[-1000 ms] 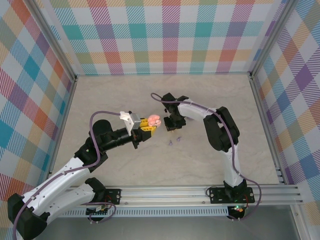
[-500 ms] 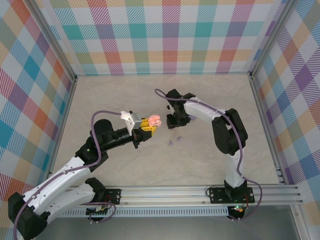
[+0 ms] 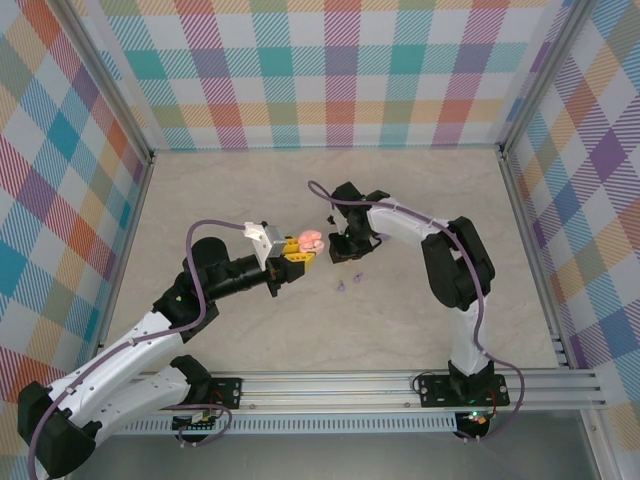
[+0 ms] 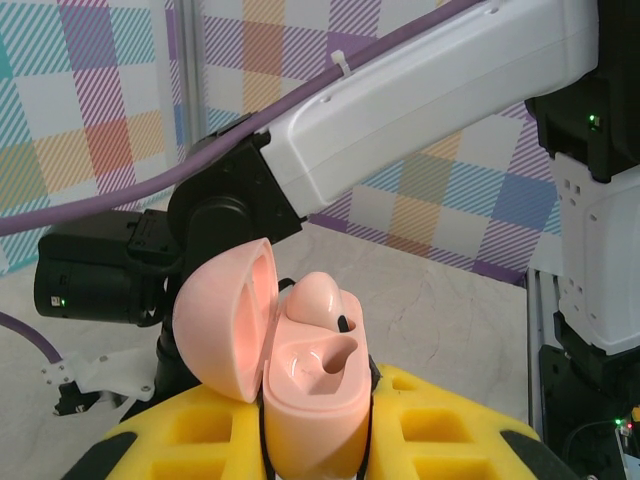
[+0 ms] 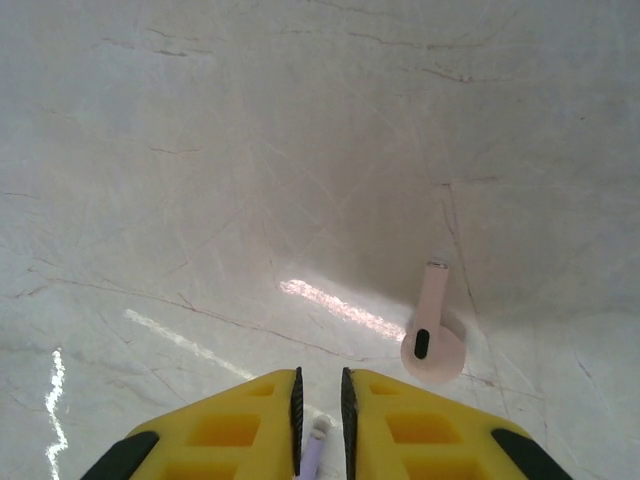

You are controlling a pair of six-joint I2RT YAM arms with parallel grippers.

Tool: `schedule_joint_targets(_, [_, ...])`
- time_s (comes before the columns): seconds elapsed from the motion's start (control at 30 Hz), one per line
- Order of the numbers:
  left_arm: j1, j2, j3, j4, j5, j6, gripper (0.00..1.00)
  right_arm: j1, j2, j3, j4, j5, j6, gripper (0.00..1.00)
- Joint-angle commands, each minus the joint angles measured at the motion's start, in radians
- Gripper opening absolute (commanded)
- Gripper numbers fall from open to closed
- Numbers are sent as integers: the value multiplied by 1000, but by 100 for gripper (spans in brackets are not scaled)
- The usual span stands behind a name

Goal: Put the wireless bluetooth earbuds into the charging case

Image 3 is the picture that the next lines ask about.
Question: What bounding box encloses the pink earbud charging case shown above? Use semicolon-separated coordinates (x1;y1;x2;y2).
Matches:
298;228;327;255

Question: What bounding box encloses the small controller circuit board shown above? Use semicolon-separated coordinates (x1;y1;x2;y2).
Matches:
172;410;224;434
457;409;494;430

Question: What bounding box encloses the grey metal bottom panel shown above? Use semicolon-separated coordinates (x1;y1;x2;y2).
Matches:
64;432;601;480

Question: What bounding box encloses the aluminium frame side rail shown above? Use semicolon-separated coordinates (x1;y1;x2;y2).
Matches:
498;149;572;371
85;152;157;376

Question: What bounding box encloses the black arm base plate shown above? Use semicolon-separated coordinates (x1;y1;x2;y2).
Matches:
417;374;511;409
164;377;245;412

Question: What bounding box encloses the aluminium mounting rail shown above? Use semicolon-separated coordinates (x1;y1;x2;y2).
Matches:
55;369;609;414

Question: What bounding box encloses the perforated grey cable tray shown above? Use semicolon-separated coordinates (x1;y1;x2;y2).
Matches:
79;417;459;435

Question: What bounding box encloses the aluminium frame post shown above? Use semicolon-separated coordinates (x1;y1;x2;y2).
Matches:
498;0;587;161
58;0;155;166

